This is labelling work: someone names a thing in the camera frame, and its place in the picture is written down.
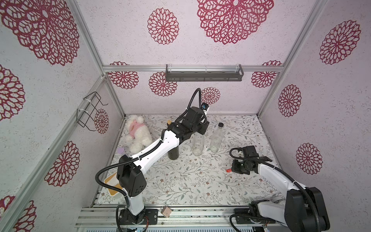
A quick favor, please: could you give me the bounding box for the tall clear corked bottle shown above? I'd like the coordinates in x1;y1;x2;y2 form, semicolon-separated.
192;132;205;157

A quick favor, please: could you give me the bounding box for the dark green wine bottle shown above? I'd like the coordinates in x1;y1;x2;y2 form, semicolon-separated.
167;120;180;160

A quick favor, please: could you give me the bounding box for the clear bottle with red label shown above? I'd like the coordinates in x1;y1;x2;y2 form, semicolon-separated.
210;122;224;153

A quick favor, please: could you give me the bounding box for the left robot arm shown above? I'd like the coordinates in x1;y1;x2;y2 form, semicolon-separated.
117;103;209;217

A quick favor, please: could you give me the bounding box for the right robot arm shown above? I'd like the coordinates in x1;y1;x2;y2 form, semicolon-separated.
229;146;330;232

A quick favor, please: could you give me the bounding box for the white plush toy pink shirt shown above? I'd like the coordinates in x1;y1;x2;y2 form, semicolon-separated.
125;115;152;154

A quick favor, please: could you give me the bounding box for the small wooden block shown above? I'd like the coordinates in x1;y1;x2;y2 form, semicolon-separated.
161;206;172;218

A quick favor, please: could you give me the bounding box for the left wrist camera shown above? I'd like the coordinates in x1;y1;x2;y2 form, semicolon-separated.
201;102;209;112

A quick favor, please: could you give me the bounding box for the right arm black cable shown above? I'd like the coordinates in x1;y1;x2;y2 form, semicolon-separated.
228;147;322;232

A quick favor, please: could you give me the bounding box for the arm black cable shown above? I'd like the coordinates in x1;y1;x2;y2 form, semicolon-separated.
228;147;322;232
95;88;203;232

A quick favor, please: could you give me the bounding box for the black wall shelf rack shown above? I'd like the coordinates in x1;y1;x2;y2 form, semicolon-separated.
165;65;244;82

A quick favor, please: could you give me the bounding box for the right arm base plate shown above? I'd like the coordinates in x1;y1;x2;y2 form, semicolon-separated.
234;208;270;224

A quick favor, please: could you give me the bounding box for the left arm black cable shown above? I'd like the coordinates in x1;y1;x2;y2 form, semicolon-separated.
95;88;203;232

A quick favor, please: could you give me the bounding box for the black wire wall basket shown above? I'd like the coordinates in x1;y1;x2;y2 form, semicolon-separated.
75;91;108;131

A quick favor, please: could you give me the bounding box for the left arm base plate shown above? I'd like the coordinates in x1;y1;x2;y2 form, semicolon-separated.
118;208;158;225

